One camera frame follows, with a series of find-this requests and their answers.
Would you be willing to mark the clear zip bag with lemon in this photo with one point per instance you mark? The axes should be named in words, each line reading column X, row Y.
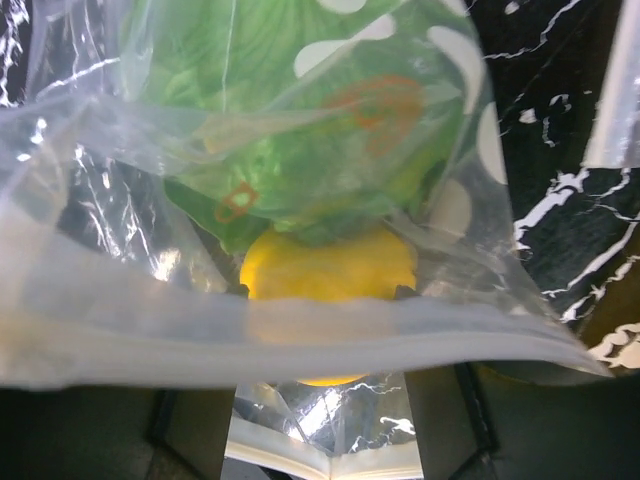
column 150, row 320

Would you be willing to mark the yellow plastic tray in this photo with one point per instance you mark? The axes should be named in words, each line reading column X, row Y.
column 612, row 331

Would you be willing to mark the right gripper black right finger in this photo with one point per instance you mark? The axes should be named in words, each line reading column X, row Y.
column 454, row 435

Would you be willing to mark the green fake bok choy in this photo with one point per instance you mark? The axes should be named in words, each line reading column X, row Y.
column 315, row 119

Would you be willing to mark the black marble pattern mat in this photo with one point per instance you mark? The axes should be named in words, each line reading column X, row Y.
column 565, row 200

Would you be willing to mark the yellow fake lemon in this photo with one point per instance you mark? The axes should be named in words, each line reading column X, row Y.
column 372, row 264

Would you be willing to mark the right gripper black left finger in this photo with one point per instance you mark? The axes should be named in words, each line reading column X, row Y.
column 188, row 433

